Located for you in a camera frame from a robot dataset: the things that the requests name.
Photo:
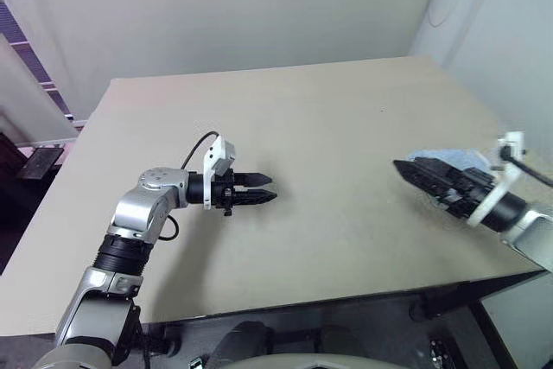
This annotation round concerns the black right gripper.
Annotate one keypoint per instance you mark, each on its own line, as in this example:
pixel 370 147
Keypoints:
pixel 468 192

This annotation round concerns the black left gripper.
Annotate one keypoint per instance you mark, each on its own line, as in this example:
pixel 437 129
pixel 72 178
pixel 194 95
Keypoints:
pixel 224 196

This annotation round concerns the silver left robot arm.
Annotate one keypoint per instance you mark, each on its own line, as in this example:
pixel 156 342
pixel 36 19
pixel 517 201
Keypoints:
pixel 142 209

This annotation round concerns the dark rounded shape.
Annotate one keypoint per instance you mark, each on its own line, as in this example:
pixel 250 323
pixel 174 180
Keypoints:
pixel 244 339

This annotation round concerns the white cabinet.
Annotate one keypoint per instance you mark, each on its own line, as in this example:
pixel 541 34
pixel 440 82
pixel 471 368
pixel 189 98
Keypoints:
pixel 523 326

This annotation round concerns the dark flat box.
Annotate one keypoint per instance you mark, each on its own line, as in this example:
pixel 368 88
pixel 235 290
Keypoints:
pixel 40 163

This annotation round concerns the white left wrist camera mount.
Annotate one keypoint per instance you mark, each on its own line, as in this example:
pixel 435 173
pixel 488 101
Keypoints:
pixel 219 157

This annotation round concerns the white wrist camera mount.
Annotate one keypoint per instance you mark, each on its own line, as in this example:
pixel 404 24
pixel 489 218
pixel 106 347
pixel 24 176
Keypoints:
pixel 497 196
pixel 219 157

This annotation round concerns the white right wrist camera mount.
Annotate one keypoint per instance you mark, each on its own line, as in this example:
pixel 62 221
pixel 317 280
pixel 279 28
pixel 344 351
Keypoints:
pixel 497 196

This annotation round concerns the black table frame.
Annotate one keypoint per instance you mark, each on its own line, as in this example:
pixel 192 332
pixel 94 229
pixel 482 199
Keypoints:
pixel 389 295

